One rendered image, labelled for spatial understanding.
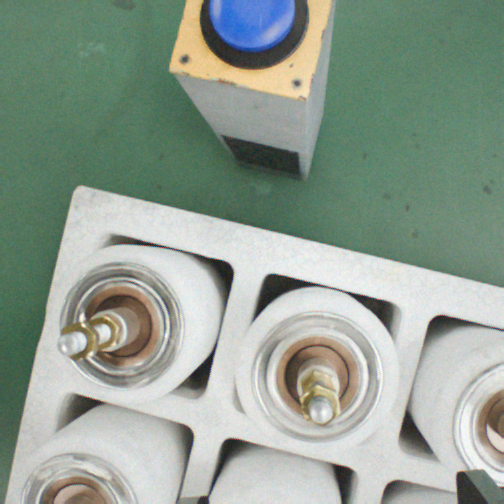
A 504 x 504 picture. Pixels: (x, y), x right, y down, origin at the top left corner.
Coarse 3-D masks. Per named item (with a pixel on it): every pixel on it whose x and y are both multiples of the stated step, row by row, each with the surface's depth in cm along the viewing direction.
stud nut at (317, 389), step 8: (320, 384) 29; (304, 392) 29; (312, 392) 29; (320, 392) 29; (328, 392) 29; (336, 392) 29; (304, 400) 29; (336, 400) 29; (304, 408) 29; (336, 408) 29; (304, 416) 29; (336, 416) 29; (320, 424) 29
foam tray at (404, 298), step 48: (96, 192) 45; (96, 240) 45; (144, 240) 56; (192, 240) 44; (240, 240) 44; (288, 240) 44; (240, 288) 44; (288, 288) 55; (384, 288) 43; (432, 288) 43; (480, 288) 43; (48, 336) 46; (240, 336) 44; (48, 384) 45; (192, 384) 49; (48, 432) 45; (240, 432) 44; (384, 432) 43; (192, 480) 44; (384, 480) 43; (432, 480) 43
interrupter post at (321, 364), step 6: (312, 360) 36; (318, 360) 35; (324, 360) 36; (306, 366) 34; (312, 366) 34; (318, 366) 33; (324, 366) 34; (330, 366) 35; (300, 372) 35; (306, 372) 33; (330, 372) 33; (300, 378) 33; (336, 378) 33; (300, 384) 33; (336, 384) 33; (300, 390) 33
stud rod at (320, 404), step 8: (312, 384) 32; (312, 400) 29; (320, 400) 28; (328, 400) 29; (312, 408) 27; (320, 408) 27; (328, 408) 27; (312, 416) 27; (320, 416) 27; (328, 416) 27
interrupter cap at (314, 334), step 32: (288, 320) 36; (320, 320) 36; (256, 352) 36; (288, 352) 36; (320, 352) 36; (352, 352) 36; (256, 384) 36; (288, 384) 36; (352, 384) 36; (288, 416) 36; (352, 416) 36
